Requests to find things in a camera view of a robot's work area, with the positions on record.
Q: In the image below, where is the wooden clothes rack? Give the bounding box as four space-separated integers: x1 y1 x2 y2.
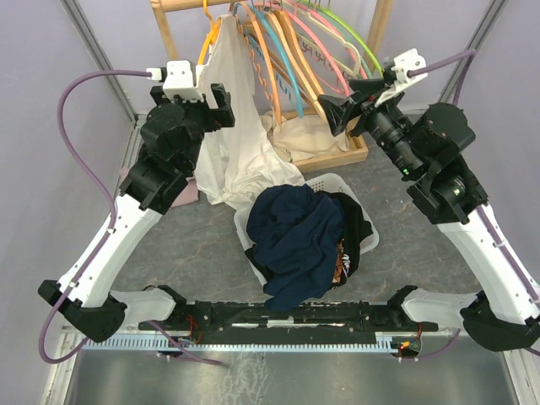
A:
150 1 394 173

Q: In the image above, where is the black t shirt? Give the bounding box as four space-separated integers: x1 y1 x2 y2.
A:
244 192 375 288

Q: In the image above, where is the navy blue t shirt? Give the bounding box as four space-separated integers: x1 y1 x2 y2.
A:
246 185 344 311

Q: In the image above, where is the mauve pink crumpled garment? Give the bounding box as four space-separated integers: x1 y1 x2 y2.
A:
115 162 198 215

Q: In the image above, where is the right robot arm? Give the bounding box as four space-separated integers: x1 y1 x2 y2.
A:
318 79 539 352

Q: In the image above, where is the peach orange plastic hanger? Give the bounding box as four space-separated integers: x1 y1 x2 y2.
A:
231 1 282 126

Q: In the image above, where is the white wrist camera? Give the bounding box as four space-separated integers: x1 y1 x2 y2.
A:
146 60 203 103
375 48 428 107

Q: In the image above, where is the turquoise plastic hanger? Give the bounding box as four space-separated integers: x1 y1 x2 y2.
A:
230 2 311 119

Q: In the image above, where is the pink plastic hanger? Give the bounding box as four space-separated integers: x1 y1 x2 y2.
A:
252 2 350 102

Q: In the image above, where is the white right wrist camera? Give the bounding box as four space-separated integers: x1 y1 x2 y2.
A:
375 48 428 107

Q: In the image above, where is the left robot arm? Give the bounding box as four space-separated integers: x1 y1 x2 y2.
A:
38 84 235 343

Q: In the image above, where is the lime green hanger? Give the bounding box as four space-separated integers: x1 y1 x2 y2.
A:
300 1 383 76

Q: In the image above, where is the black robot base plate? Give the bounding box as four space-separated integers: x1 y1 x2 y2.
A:
159 286 439 343

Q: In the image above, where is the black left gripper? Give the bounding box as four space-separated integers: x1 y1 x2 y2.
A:
152 82 235 173

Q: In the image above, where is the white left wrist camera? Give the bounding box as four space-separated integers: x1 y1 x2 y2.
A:
146 60 203 103

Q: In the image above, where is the white printed t shirt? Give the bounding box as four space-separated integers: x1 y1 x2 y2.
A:
195 14 305 211

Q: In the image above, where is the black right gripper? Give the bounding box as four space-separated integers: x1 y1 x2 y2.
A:
316 78 424 179

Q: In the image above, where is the light blue cable duct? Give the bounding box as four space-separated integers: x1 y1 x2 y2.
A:
84 332 415 354

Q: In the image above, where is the cream cloth in rack base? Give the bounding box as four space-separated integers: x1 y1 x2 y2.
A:
260 111 350 163

